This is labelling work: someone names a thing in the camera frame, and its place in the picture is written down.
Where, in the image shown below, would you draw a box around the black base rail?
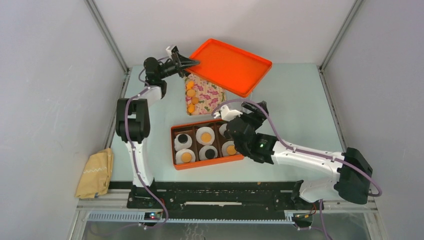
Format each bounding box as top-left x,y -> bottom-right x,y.
126,181 -> 320,221

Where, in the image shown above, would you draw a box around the white paper cup front-left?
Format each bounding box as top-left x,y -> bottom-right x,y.
175,149 -> 196,165

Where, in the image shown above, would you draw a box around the orange tin box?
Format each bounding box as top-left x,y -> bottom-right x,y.
170,119 -> 244,171

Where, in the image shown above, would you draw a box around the white paper cup back-middle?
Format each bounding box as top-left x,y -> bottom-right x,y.
195,126 -> 215,146

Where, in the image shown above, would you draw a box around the white paper cup front-middle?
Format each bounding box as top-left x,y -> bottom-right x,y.
198,145 -> 218,161

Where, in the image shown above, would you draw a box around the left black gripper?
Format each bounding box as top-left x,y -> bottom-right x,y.
158,52 -> 201,80

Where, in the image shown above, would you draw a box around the white paper cup front-right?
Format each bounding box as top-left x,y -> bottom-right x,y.
221,140 -> 235,157

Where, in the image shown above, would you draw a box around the floral tray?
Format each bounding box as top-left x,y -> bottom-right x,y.
184,73 -> 227,116

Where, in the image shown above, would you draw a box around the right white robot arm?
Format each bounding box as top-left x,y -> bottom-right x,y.
212,100 -> 375,209

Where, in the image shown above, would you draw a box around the black cookie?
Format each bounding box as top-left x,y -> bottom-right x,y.
204,149 -> 216,160
177,133 -> 189,144

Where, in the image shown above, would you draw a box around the round orange cookie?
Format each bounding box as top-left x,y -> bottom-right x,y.
186,89 -> 196,98
181,152 -> 193,164
200,132 -> 212,143
190,96 -> 200,106
226,145 -> 237,156

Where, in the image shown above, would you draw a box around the orange fish cookie top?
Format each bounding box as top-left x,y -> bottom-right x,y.
186,80 -> 195,91

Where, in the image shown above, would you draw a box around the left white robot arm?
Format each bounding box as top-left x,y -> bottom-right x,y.
115,45 -> 200,188

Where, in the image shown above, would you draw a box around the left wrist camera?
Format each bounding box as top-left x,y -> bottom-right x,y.
165,45 -> 178,58

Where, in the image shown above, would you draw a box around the white paper cup back-left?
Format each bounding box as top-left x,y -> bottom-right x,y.
174,133 -> 193,152

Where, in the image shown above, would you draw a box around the tan cloth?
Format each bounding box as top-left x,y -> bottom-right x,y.
75,148 -> 114,199

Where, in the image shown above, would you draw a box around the white paper cup back-right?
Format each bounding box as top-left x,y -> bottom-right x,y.
218,123 -> 229,139

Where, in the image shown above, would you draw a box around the orange tin lid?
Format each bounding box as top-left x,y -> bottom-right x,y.
187,38 -> 273,98

